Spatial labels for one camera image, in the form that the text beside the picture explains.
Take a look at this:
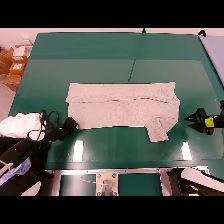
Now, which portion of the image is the white garment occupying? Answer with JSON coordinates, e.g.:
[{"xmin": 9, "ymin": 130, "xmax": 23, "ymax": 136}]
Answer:
[{"xmin": 0, "ymin": 112, "xmax": 43, "ymax": 139}]

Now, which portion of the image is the cardboard box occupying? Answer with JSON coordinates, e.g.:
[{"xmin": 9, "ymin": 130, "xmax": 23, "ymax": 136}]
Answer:
[
  {"xmin": 3, "ymin": 73, "xmax": 23, "ymax": 92},
  {"xmin": 8, "ymin": 61, "xmax": 28, "ymax": 76},
  {"xmin": 10, "ymin": 44, "xmax": 33, "ymax": 63}
]

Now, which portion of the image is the pale grey T-shirt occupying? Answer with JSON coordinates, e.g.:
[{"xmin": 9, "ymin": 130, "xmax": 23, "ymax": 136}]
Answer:
[{"xmin": 65, "ymin": 81, "xmax": 182, "ymax": 143}]

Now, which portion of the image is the black cable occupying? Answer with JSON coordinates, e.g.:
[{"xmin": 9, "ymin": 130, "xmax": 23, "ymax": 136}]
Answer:
[{"xmin": 39, "ymin": 109, "xmax": 62, "ymax": 135}]

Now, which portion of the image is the silver frame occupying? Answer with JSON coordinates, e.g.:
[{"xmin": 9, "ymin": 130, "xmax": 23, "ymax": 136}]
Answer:
[{"xmin": 44, "ymin": 167, "xmax": 212, "ymax": 197}]

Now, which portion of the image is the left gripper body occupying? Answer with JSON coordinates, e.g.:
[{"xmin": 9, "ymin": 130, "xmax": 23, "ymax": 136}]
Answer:
[{"xmin": 62, "ymin": 116, "xmax": 80, "ymax": 133}]

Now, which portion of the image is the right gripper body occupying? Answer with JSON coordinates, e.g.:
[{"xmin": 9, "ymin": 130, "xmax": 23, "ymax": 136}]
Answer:
[{"xmin": 195, "ymin": 107, "xmax": 216, "ymax": 135}]

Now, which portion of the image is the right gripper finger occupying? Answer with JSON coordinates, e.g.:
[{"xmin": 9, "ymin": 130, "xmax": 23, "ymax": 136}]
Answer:
[
  {"xmin": 184, "ymin": 112, "xmax": 200, "ymax": 122},
  {"xmin": 187, "ymin": 121, "xmax": 202, "ymax": 132}
]

